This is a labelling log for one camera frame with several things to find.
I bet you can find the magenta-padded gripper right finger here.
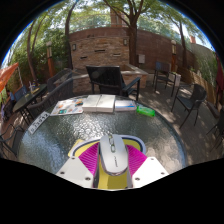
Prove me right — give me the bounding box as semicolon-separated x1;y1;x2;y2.
125;143;170;189

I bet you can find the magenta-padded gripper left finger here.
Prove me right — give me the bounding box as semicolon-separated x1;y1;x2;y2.
55;142;101;189

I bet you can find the white computer mouse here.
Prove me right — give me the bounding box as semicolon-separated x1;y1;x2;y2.
98;133;130;177

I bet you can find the yellow duck-shaped mouse pad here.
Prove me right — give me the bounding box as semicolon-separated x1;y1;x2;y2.
67;134;148;191

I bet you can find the green packet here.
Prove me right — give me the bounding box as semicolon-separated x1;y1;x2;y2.
135;105;156;118

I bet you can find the white and blue book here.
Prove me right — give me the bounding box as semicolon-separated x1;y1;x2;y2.
114;99;138;112

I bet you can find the white flat box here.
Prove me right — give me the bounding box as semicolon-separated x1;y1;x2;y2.
96;94;116;114
82;94;102;113

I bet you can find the white printed strip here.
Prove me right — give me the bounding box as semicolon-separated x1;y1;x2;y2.
27;112;51;135

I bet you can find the dark wicker chair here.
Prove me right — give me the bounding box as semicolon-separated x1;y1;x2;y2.
26;78;75;120

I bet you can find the black metal patio chair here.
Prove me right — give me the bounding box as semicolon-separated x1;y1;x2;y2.
171;83;208;130
153;60;178;93
206;109;224;151
0;123;26;158

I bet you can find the black wicker armchair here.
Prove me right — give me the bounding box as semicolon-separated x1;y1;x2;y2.
85;65;142;101

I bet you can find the dark round side table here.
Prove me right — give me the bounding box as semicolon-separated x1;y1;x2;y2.
12;83;48;126

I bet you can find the blue chair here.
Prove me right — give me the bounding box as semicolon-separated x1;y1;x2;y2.
9;85;29;102

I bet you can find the orange canopy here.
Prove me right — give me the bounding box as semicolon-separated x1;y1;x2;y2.
0;62;20;93

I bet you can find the dark red umbrella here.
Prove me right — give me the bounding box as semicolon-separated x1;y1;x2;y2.
214;54;224;101

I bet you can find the large tree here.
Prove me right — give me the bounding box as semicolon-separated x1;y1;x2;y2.
103;0;153;68

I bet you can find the white wall box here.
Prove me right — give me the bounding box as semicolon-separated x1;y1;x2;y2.
137;53;147;65

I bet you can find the wooden lamp post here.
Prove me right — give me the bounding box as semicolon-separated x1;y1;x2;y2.
170;39;178;73
45;40;58;79

